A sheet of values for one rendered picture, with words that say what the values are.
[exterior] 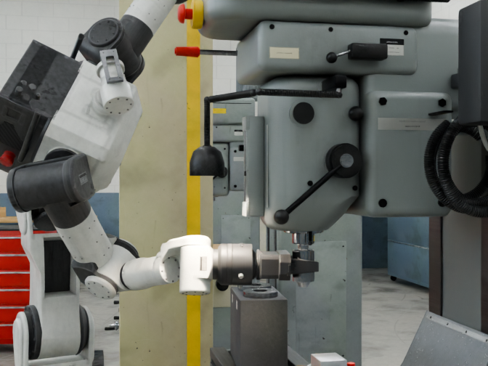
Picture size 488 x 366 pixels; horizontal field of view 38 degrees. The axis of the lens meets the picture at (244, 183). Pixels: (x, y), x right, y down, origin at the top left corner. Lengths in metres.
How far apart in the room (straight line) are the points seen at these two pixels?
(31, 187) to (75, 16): 9.25
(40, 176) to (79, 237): 0.17
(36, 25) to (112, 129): 9.12
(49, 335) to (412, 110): 1.07
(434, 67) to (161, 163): 1.88
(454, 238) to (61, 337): 1.02
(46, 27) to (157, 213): 7.69
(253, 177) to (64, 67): 0.52
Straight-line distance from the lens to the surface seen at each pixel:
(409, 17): 1.51
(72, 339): 1.95
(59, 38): 10.66
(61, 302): 1.93
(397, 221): 9.68
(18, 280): 6.02
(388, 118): 1.47
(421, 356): 1.78
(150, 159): 3.19
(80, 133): 1.59
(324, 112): 1.44
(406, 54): 1.50
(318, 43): 1.43
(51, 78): 1.67
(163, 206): 3.20
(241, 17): 1.41
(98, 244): 1.63
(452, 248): 1.71
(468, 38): 1.32
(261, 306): 1.78
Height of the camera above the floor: 1.42
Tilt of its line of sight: level
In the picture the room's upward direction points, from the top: straight up
